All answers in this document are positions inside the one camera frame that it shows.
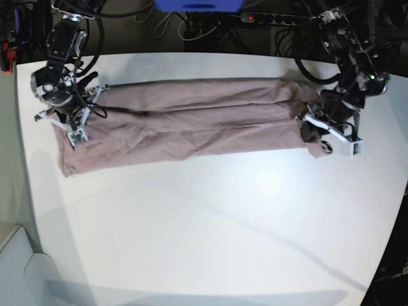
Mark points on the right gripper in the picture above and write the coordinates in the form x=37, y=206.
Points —
x=70, y=110

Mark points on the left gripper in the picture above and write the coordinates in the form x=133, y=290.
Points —
x=319, y=119

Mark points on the mauve pink t-shirt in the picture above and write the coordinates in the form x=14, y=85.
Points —
x=176, y=120

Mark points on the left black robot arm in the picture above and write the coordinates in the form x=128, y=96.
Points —
x=358, y=76

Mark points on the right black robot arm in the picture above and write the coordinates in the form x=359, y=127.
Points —
x=61, y=83

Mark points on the red and black clamp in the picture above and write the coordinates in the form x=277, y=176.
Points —
x=8, y=56

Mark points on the black power strip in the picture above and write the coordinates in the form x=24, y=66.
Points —
x=272, y=19

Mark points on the blue plastic bin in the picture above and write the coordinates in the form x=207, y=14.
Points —
x=198, y=5

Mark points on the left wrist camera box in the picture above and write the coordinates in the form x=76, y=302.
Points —
x=352, y=148

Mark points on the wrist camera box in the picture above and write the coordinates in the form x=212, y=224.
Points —
x=77, y=136
x=352, y=148

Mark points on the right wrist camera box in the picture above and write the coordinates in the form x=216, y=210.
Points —
x=77, y=136

